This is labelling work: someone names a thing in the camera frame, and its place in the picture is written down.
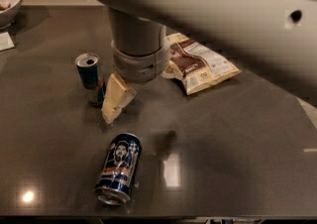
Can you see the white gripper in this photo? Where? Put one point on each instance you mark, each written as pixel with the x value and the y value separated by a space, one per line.
pixel 141 65

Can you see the blue pepsi can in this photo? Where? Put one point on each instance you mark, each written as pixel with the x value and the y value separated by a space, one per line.
pixel 116 179

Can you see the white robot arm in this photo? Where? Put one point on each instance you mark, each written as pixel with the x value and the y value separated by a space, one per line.
pixel 276 39

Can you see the red bull can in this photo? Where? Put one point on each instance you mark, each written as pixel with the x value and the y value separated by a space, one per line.
pixel 92 77

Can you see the brown white chip bag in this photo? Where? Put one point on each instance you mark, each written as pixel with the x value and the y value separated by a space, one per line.
pixel 196 66

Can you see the white paper card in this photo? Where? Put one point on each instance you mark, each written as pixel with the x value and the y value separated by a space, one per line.
pixel 6 42

